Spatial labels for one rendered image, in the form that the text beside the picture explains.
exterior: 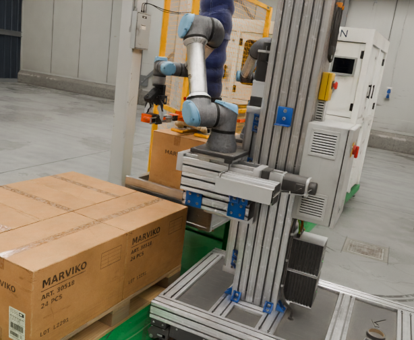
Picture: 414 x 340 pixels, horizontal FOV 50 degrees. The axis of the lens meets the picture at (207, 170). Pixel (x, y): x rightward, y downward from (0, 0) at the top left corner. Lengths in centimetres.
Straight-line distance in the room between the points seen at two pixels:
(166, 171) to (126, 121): 110
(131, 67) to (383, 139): 818
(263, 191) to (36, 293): 103
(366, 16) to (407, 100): 216
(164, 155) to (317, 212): 124
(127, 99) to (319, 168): 224
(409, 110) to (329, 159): 924
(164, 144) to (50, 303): 135
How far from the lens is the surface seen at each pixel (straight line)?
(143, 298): 278
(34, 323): 206
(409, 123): 1130
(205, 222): 281
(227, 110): 206
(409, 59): 1130
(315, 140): 209
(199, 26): 215
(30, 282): 196
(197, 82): 205
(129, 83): 392
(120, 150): 403
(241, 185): 193
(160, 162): 300
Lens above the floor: 143
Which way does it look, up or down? 14 degrees down
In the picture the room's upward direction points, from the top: 8 degrees clockwise
